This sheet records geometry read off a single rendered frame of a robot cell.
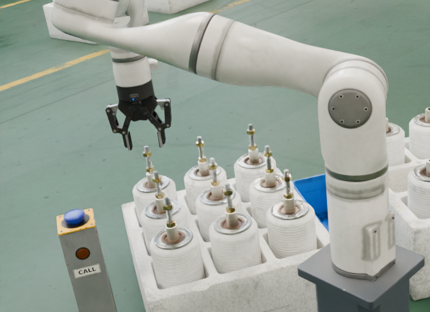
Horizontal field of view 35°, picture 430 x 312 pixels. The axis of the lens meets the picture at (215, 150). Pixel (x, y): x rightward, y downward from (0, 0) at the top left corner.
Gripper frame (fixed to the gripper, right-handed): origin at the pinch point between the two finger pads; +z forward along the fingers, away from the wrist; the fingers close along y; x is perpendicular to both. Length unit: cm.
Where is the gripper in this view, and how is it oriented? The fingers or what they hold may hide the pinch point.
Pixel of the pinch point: (144, 142)
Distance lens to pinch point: 148.4
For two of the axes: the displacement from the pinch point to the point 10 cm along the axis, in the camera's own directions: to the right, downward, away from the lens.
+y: 9.9, -1.0, -0.9
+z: 1.3, 8.9, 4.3
